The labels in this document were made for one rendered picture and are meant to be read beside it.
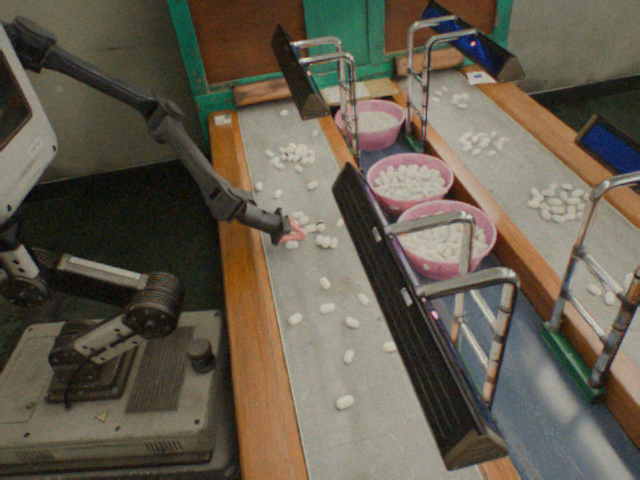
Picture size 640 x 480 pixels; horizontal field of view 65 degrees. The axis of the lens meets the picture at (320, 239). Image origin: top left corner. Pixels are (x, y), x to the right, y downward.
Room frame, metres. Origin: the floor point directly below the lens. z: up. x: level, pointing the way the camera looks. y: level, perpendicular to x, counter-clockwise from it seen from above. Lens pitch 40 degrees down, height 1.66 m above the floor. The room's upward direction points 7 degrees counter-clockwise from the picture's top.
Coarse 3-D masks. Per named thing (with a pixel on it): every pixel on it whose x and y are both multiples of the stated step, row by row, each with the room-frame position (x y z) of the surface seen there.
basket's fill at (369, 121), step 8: (360, 112) 1.86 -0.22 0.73; (368, 112) 1.85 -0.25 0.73; (376, 112) 1.85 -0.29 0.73; (384, 112) 1.83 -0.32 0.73; (360, 120) 1.78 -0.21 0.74; (368, 120) 1.78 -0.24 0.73; (376, 120) 1.78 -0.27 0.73; (384, 120) 1.77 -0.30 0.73; (392, 120) 1.76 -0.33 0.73; (360, 128) 1.73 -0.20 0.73; (368, 128) 1.71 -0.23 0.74; (376, 128) 1.70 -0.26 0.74; (384, 128) 1.71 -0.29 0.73
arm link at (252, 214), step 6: (246, 204) 1.08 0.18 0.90; (252, 204) 1.12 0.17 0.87; (246, 210) 1.06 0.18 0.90; (252, 210) 1.07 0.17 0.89; (258, 210) 1.08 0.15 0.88; (240, 216) 1.06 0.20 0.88; (246, 216) 1.05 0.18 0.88; (252, 216) 1.06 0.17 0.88; (258, 216) 1.06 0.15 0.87; (240, 222) 1.06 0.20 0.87; (246, 222) 1.05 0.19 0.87; (252, 222) 1.05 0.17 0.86; (258, 222) 1.06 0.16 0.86
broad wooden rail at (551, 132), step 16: (496, 96) 1.78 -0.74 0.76; (512, 96) 1.77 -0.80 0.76; (512, 112) 1.65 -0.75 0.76; (528, 112) 1.63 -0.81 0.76; (544, 112) 1.61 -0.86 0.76; (528, 128) 1.53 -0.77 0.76; (544, 128) 1.50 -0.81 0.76; (560, 128) 1.49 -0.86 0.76; (544, 144) 1.43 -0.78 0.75; (560, 144) 1.39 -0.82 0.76; (560, 160) 1.33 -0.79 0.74; (576, 160) 1.29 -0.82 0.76; (592, 160) 1.28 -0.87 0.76; (592, 176) 1.20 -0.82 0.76; (608, 176) 1.19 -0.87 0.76; (608, 192) 1.11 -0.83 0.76; (624, 192) 1.10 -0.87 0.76; (624, 208) 1.04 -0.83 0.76
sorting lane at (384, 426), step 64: (256, 128) 1.82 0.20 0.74; (320, 128) 1.75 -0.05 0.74; (256, 192) 1.37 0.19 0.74; (320, 192) 1.33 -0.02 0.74; (320, 256) 1.02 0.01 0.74; (320, 320) 0.80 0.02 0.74; (320, 384) 0.62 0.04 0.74; (384, 384) 0.60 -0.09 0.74; (320, 448) 0.48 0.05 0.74; (384, 448) 0.46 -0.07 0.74
